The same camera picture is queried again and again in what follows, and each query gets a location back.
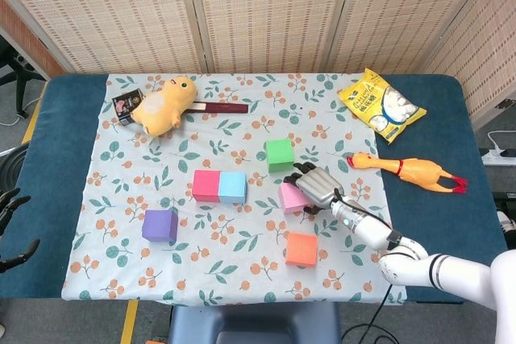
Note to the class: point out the white power strip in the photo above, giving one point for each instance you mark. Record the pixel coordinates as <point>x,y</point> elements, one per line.
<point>498,156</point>

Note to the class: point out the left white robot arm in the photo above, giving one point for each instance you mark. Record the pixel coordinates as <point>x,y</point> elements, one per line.
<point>2,330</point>

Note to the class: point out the long dark red box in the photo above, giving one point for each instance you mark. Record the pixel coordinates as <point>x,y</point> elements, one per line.
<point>225,107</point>

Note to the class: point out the light blue foam cube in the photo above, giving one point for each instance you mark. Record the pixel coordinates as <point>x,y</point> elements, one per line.
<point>233,187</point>

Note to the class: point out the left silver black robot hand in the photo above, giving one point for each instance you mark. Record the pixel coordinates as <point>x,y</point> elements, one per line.
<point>8,203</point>

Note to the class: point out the bamboo folding screen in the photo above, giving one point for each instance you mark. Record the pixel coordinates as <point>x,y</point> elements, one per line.
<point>262,17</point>

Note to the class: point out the small black printed box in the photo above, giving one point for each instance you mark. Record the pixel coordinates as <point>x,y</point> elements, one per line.
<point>123,104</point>

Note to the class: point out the dark blue table cover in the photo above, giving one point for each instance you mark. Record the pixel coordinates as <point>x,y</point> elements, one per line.
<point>60,158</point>

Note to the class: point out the black round drum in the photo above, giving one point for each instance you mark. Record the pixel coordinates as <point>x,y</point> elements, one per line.
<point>8,171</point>

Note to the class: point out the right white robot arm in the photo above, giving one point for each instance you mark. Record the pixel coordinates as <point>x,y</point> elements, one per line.
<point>443,271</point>

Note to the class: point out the green foam cube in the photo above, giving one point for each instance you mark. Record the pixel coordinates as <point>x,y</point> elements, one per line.
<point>280,154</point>

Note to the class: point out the yellow plush animal toy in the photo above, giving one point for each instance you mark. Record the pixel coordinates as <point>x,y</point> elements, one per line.
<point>161,108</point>

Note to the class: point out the floral print tablecloth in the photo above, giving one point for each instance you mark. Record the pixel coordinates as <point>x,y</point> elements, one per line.
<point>242,239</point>

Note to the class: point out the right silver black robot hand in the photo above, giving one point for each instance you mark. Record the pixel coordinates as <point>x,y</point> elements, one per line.
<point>320,185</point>

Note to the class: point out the black office chair base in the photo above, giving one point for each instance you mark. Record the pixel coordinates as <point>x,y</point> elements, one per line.
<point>22,74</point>

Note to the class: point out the yellow rubber chicken toy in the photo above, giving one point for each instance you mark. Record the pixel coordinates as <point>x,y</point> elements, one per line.
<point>415,168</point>

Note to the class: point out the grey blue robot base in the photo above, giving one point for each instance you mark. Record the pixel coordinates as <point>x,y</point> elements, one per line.
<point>254,324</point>

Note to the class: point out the hot pink foam cube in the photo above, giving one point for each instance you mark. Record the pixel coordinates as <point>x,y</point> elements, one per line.
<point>205,185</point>

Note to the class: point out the orange foam cube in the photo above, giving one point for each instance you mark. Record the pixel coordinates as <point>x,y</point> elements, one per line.
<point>301,249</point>

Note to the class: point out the purple foam cube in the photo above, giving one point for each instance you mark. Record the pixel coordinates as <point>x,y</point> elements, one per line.
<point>158,225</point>

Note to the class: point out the light pink foam cube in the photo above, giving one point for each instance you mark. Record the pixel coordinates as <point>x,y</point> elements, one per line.
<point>290,199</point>

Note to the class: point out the yellow marshmallow bag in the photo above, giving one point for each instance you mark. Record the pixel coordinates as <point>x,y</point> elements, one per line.
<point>371,102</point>

